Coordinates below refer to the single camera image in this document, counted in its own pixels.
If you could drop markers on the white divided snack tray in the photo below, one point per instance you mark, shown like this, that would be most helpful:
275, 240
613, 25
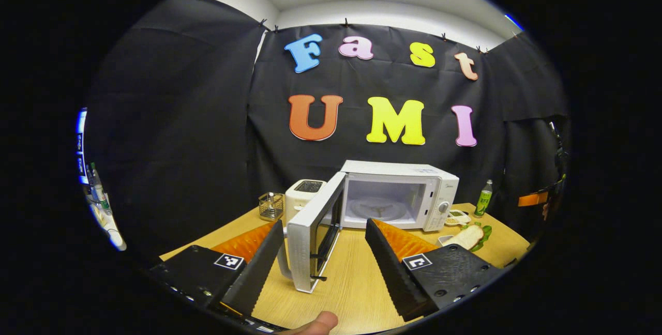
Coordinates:
457, 217

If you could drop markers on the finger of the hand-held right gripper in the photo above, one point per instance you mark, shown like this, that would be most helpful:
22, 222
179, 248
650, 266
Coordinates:
532, 199

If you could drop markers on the row of black cloth clips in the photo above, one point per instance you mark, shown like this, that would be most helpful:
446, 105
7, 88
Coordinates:
345, 23

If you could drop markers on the white toaster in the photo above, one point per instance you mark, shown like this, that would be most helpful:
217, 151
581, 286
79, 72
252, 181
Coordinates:
300, 203

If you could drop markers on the computer monitor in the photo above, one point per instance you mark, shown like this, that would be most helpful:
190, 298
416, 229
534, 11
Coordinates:
81, 143

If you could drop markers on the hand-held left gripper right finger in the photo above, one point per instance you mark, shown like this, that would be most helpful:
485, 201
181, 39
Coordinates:
395, 273

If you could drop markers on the clear bottle with green cap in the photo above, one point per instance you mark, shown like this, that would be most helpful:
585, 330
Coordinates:
101, 198

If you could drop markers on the black backdrop cloth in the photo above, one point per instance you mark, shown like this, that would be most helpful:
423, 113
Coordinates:
207, 118

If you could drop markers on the green lettuce leaf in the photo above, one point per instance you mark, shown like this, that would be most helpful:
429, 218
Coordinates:
486, 234

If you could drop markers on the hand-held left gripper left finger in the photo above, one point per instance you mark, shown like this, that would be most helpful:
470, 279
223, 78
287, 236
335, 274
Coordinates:
256, 273

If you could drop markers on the white bread slice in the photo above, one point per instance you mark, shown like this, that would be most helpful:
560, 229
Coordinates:
468, 237

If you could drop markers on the green label drink bottle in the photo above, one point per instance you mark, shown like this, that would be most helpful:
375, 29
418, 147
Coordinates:
484, 203

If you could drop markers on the white microwave oven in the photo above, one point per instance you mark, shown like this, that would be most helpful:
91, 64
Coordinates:
393, 169

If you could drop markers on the glass turntable plate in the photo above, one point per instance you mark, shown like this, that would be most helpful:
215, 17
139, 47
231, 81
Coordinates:
362, 211

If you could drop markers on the white side desk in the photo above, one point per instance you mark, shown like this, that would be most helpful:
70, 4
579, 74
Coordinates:
116, 239

